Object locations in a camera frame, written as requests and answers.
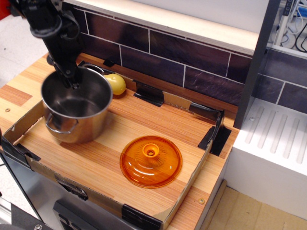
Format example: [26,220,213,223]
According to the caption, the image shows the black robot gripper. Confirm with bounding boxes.
[43,31,83,89]

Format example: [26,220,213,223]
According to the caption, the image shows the stainless steel pot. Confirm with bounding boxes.
[41,64,113,143]

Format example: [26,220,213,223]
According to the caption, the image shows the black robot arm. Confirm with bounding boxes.
[10,0,83,89]

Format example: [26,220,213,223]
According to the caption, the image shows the orange transparent pot lid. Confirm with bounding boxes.
[119,136,183,188]

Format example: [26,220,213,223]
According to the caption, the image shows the yellow toy potato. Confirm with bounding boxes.
[105,73,126,95]

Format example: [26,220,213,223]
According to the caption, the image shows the light wooden shelf ledge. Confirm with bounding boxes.
[67,0,259,55]

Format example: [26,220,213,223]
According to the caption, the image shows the white ribbed drainboard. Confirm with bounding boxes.
[234,99,307,175]

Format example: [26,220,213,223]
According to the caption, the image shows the dark grey vertical post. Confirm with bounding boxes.
[234,0,280,129]

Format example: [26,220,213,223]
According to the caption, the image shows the cables behind shelf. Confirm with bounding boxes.
[273,0,307,52]

